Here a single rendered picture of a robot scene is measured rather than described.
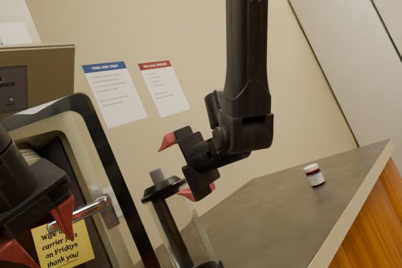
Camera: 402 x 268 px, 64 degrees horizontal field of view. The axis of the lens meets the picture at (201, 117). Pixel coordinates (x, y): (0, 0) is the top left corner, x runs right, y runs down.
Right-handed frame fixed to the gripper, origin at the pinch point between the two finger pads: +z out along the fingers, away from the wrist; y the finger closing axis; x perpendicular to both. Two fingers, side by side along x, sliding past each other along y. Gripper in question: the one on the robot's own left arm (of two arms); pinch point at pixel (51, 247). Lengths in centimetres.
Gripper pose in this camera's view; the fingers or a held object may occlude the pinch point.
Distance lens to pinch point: 45.2
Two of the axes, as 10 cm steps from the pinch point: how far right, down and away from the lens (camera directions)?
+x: 7.3, 1.9, -6.5
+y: -6.4, 5.2, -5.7
